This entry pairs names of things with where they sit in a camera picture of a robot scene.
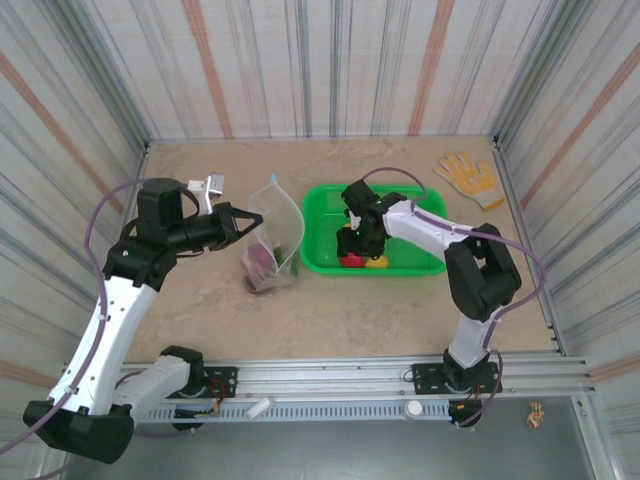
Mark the clear zip-top bag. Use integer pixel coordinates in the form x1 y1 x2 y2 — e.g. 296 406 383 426
240 173 306 296

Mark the green plastic tray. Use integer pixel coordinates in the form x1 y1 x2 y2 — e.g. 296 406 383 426
299 183 449 277

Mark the yellow white work glove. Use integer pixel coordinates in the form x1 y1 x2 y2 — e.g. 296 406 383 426
432 152 506 212

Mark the white plastic cylinder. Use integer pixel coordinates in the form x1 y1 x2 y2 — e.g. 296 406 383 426
246 396 275 420

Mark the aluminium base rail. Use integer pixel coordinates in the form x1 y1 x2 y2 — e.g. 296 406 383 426
62 349 599 400

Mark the perforated metal cable duct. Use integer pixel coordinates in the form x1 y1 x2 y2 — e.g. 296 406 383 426
134 402 451 422

